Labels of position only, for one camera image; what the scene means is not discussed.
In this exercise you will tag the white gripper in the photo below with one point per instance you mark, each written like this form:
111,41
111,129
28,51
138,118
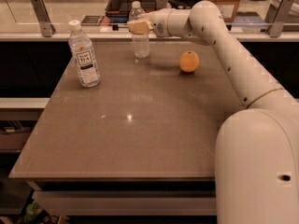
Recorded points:
159,22

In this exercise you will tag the clear plastic water bottle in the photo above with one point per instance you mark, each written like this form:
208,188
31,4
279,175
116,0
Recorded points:
141,43

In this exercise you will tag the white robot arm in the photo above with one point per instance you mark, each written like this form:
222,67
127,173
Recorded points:
257,148

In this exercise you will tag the tea bottle with label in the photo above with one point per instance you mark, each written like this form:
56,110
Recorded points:
84,56

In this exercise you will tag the dark open tray box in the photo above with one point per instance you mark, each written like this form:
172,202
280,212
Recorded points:
132,0

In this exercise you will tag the orange fruit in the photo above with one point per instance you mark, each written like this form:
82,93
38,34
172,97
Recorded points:
188,61

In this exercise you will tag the green object under table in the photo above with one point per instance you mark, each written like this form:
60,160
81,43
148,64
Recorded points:
31,212

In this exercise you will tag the middle metal glass bracket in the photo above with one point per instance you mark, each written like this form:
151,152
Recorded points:
160,4

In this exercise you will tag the metal glass bracket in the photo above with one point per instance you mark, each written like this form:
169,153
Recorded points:
277,16
160,4
46,26

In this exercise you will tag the left metal glass bracket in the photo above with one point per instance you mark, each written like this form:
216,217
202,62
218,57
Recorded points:
46,26

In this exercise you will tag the right metal glass bracket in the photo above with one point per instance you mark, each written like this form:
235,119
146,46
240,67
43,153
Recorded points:
277,16

